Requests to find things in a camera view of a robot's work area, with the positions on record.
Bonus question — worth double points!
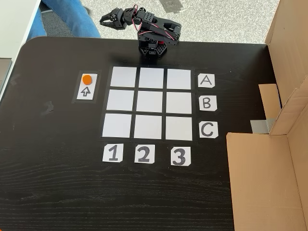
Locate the white nine-square paper grid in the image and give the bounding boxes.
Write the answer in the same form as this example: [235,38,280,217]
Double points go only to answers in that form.
[100,65,197,142]

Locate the person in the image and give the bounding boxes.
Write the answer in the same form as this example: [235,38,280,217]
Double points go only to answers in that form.
[26,0,102,41]

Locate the grey floor socket plate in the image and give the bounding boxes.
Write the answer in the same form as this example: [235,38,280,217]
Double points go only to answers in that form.
[158,0,185,14]

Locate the white arrow paper sheet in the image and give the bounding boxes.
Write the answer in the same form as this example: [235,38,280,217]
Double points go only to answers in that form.
[72,69,102,104]

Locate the white desk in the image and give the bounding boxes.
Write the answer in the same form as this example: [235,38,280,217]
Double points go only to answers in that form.
[0,0,43,102]

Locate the paper label letter A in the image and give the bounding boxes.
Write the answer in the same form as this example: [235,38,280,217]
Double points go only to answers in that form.
[198,74,216,89]

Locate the clear tape scraps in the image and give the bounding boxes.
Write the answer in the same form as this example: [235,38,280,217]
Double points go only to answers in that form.
[40,101,55,116]

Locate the paper label letter B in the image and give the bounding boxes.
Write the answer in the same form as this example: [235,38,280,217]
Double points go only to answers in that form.
[199,95,218,112]

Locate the paper label number 1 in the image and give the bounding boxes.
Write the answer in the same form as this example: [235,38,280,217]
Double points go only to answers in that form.
[103,143,124,164]

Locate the paper label number 2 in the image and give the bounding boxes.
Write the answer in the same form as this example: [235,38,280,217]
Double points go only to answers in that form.
[134,144,156,164]

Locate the paper label letter C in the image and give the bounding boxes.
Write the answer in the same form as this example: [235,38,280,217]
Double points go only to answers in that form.
[199,121,218,139]

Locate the paper label number 3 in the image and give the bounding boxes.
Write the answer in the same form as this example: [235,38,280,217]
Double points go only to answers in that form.
[170,146,192,166]

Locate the brown cardboard sheet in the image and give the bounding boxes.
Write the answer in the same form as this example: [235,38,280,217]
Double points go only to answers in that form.
[226,72,308,231]
[258,0,308,121]

